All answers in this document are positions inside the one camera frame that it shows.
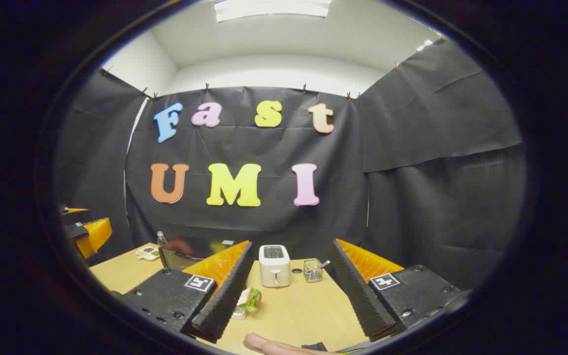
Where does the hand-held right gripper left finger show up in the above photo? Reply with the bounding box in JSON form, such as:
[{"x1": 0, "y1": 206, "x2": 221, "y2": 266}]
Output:
[{"x1": 116, "y1": 240, "x2": 254, "y2": 344}]

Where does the black backdrop cloth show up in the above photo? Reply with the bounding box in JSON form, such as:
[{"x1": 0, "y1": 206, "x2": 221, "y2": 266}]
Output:
[{"x1": 52, "y1": 37, "x2": 529, "y2": 291}]

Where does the black electric oven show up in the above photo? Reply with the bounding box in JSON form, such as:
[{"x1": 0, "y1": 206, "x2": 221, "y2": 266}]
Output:
[{"x1": 158, "y1": 236, "x2": 239, "y2": 272}]

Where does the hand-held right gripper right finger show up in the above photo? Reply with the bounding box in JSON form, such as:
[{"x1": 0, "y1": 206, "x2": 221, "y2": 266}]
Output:
[{"x1": 331, "y1": 238, "x2": 472, "y2": 342}]

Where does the wire mesh basket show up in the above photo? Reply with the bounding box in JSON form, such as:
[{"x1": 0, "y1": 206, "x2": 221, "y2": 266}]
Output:
[{"x1": 303, "y1": 258, "x2": 324, "y2": 283}]

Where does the sandwich with lettuce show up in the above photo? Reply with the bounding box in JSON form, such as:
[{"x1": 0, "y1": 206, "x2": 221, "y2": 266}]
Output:
[{"x1": 236, "y1": 287, "x2": 263, "y2": 313}]

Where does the white toaster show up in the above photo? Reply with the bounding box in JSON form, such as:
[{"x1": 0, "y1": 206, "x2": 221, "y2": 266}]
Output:
[{"x1": 258, "y1": 245, "x2": 291, "y2": 288}]

